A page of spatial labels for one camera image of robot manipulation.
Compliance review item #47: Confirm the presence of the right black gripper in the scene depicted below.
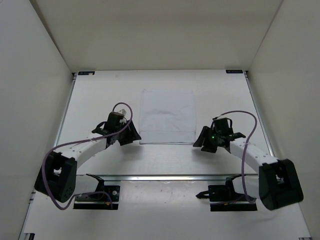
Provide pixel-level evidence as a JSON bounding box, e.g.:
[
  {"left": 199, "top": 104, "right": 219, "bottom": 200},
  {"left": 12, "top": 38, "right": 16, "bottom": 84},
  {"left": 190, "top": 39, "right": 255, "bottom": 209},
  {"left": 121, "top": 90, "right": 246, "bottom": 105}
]
[{"left": 193, "top": 126, "right": 221, "bottom": 153}]

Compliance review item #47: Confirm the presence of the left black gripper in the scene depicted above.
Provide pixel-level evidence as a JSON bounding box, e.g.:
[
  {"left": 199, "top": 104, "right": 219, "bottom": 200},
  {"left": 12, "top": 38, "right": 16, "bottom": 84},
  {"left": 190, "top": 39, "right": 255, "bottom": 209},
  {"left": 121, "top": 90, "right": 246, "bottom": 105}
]
[{"left": 116, "top": 118, "right": 142, "bottom": 146}]

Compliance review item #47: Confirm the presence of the white skirt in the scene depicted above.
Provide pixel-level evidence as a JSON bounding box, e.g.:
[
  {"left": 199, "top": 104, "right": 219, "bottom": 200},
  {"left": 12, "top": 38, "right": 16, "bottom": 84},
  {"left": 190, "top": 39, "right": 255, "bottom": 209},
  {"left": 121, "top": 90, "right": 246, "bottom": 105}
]
[{"left": 138, "top": 89, "right": 197, "bottom": 145}]

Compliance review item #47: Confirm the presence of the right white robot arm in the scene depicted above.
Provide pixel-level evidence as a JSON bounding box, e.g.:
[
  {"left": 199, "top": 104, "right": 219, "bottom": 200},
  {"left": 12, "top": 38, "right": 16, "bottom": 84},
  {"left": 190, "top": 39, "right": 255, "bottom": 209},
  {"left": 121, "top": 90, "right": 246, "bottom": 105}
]
[{"left": 193, "top": 117, "right": 304, "bottom": 211}]

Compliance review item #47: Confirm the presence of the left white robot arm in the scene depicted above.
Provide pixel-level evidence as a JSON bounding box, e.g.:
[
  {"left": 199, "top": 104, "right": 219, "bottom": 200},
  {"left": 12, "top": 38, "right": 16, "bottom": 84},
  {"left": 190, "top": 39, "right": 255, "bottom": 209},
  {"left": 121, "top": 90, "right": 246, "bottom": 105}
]
[{"left": 34, "top": 110, "right": 142, "bottom": 210}]

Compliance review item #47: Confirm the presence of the right blue corner label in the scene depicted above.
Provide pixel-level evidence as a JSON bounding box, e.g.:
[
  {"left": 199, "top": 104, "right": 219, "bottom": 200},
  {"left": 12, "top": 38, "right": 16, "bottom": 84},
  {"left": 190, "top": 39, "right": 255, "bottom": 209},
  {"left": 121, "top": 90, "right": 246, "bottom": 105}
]
[{"left": 225, "top": 69, "right": 243, "bottom": 74}]

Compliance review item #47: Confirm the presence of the blue corner label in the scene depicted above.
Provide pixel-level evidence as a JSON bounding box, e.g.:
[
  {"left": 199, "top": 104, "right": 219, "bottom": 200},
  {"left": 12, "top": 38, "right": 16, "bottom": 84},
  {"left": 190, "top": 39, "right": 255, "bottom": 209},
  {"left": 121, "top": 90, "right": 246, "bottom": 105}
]
[
  {"left": 77, "top": 71, "right": 95, "bottom": 76},
  {"left": 225, "top": 69, "right": 243, "bottom": 74}
]

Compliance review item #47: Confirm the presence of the left blue corner label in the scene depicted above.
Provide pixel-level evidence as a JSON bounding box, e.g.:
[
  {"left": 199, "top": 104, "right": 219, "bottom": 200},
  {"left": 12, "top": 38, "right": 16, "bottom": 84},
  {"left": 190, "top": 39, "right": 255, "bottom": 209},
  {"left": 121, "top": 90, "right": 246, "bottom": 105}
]
[{"left": 77, "top": 71, "right": 95, "bottom": 76}]

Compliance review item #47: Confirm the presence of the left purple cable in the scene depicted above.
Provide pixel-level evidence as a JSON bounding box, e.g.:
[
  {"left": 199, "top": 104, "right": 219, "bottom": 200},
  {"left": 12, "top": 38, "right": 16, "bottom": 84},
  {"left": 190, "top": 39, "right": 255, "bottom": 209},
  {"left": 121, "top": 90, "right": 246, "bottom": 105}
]
[{"left": 42, "top": 102, "right": 135, "bottom": 210}]

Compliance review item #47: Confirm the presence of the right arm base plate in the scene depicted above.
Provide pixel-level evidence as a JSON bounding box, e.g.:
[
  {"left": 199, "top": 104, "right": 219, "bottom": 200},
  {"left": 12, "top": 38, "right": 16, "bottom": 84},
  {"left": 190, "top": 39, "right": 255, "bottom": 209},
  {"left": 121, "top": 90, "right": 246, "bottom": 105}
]
[{"left": 195, "top": 185, "right": 258, "bottom": 212}]

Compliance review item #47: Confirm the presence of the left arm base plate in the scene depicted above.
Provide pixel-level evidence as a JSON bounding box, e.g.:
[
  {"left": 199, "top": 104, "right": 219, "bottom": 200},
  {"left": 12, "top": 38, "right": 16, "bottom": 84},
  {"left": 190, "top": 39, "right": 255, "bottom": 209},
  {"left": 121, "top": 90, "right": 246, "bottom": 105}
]
[{"left": 73, "top": 181, "right": 121, "bottom": 211}]

